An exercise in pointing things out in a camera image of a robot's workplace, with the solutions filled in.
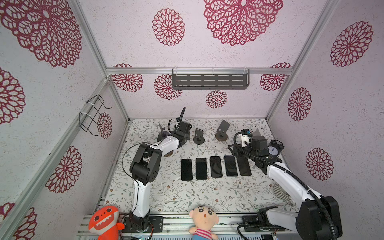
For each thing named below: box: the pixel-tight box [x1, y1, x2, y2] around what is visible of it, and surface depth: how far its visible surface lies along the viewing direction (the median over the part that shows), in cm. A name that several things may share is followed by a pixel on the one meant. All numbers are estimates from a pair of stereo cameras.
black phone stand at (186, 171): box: [180, 158, 193, 181], surface depth 95 cm
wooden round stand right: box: [215, 120, 230, 142], surface depth 106 cm
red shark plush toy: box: [88, 205, 125, 240], surface depth 69 cm
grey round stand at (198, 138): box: [193, 128, 205, 145], surface depth 105 cm
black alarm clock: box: [267, 139, 285, 156], surface depth 97 cm
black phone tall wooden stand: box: [195, 157, 208, 180], surface depth 97 cm
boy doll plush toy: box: [188, 205, 220, 240], surface depth 69 cm
